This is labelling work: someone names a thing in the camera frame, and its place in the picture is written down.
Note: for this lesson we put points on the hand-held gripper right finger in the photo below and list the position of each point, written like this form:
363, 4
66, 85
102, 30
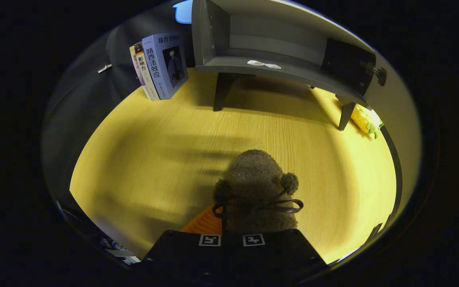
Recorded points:
277, 253

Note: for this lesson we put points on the grey shoe cabinet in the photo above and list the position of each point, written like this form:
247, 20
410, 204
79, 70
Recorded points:
253, 65

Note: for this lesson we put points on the metal door hinge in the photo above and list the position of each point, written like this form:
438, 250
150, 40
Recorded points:
381, 76

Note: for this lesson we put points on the thin pale book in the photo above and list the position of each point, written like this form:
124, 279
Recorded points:
137, 67

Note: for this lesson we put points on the black backdrop cloth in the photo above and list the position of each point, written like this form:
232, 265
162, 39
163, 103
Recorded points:
78, 103

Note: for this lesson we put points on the white clip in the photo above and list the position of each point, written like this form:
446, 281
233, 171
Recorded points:
104, 68

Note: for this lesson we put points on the yellow plush toy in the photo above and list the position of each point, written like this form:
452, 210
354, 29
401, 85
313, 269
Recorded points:
365, 119

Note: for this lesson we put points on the blue book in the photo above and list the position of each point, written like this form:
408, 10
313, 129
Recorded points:
165, 67

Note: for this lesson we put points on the brown fuzzy shoe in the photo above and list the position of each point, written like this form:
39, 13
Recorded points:
253, 175

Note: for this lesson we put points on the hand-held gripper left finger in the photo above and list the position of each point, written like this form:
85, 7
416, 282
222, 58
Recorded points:
185, 251

